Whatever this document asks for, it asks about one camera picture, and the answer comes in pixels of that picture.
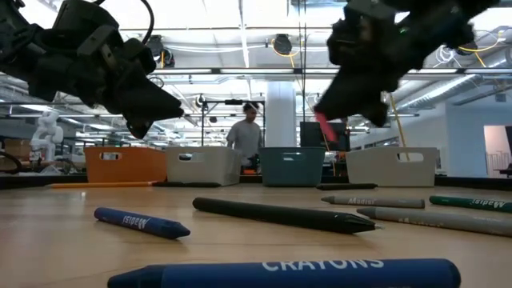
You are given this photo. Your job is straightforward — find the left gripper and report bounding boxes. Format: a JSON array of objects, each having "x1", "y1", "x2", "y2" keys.
[{"x1": 29, "y1": 27, "x2": 185, "y2": 141}]

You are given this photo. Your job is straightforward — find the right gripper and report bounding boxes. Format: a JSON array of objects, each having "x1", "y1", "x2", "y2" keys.
[{"x1": 313, "y1": 0, "x2": 426, "y2": 129}]

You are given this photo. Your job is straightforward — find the pink eraser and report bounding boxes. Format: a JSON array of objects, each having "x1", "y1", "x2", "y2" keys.
[{"x1": 314, "y1": 111, "x2": 340, "y2": 144}]

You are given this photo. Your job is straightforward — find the black pen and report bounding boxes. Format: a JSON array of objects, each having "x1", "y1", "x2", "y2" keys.
[
  {"x1": 191, "y1": 196, "x2": 383, "y2": 235},
  {"x1": 315, "y1": 182, "x2": 379, "y2": 190},
  {"x1": 151, "y1": 181, "x2": 222, "y2": 189}
]

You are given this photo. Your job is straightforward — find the light grey plastic bin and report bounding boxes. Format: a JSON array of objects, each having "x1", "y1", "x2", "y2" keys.
[
  {"x1": 345, "y1": 146, "x2": 438, "y2": 188},
  {"x1": 166, "y1": 146, "x2": 242, "y2": 187}
]

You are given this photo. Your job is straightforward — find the orange pencil with pink eraser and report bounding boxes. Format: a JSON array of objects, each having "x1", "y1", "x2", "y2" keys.
[{"x1": 50, "y1": 181, "x2": 158, "y2": 189}]

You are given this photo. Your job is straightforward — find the teal plastic bin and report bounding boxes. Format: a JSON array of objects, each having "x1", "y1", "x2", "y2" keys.
[{"x1": 258, "y1": 146, "x2": 327, "y2": 188}]

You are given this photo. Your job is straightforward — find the dark green wax crayon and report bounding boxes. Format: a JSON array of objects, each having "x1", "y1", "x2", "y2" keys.
[{"x1": 429, "y1": 194, "x2": 512, "y2": 214}]

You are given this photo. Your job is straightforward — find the orange plastic bin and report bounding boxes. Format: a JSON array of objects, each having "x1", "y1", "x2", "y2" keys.
[{"x1": 83, "y1": 146, "x2": 168, "y2": 184}]

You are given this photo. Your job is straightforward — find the black monitor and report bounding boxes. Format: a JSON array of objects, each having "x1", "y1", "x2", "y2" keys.
[{"x1": 299, "y1": 121, "x2": 351, "y2": 152}]

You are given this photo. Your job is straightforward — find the white round column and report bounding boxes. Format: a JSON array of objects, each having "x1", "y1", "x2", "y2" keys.
[{"x1": 266, "y1": 81, "x2": 298, "y2": 148}]

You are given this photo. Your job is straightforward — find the grey wax crayon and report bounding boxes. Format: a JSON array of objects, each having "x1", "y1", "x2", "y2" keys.
[
  {"x1": 356, "y1": 206, "x2": 512, "y2": 238},
  {"x1": 321, "y1": 194, "x2": 426, "y2": 210}
]

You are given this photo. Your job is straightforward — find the person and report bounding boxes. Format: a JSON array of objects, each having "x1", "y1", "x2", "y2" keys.
[{"x1": 226, "y1": 102, "x2": 264, "y2": 169}]

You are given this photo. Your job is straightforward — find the blue wax crayon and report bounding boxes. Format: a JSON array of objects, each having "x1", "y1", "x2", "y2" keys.
[
  {"x1": 106, "y1": 258, "x2": 462, "y2": 288},
  {"x1": 94, "y1": 206, "x2": 192, "y2": 240}
]

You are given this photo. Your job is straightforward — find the cardboard box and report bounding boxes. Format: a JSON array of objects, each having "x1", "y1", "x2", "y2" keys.
[{"x1": 2, "y1": 138, "x2": 33, "y2": 173}]

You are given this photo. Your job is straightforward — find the yellow hanging cable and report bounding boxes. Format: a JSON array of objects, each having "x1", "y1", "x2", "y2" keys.
[{"x1": 387, "y1": 91, "x2": 410, "y2": 162}]

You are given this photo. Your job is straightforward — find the black hanging cable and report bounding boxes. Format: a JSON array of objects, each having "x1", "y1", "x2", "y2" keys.
[{"x1": 298, "y1": 0, "x2": 308, "y2": 123}]

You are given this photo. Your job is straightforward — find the silver ventilation duct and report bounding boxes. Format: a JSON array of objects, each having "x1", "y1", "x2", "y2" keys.
[{"x1": 395, "y1": 74, "x2": 481, "y2": 113}]

